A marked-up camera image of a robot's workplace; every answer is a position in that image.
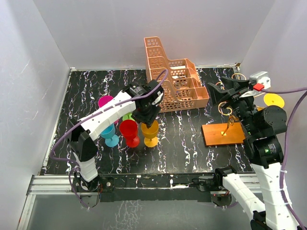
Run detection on blue plastic wine glass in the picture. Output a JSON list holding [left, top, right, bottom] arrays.
[[100, 124, 119, 148]]

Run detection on orange yellow wine glass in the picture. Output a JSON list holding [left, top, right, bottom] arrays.
[[141, 120, 159, 148]]

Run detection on green plastic wine glass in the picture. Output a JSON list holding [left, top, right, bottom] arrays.
[[122, 113, 134, 121]]

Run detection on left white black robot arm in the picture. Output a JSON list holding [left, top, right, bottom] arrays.
[[67, 80, 164, 191]]

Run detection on magenta plastic wine glass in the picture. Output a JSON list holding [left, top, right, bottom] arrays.
[[97, 95, 120, 125]]

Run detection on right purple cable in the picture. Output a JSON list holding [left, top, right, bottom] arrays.
[[262, 87, 307, 230]]

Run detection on gold wire wooden glass rack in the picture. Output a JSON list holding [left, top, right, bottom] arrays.
[[201, 75, 249, 147]]

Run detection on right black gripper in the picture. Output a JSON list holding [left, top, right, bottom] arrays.
[[206, 76, 259, 135]]

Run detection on black front mounting rail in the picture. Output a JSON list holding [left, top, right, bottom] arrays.
[[98, 173, 218, 202]]

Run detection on yellow plastic wine glass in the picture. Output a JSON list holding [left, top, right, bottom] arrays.
[[263, 93, 285, 108]]

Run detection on peach plastic file organizer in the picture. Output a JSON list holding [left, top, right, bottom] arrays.
[[144, 36, 209, 113]]

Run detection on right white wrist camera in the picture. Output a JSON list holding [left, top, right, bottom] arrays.
[[240, 71, 271, 98]]

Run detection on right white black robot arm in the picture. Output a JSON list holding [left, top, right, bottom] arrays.
[[207, 77, 305, 230]]

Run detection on red plastic wine glass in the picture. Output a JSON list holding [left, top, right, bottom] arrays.
[[119, 119, 140, 148]]

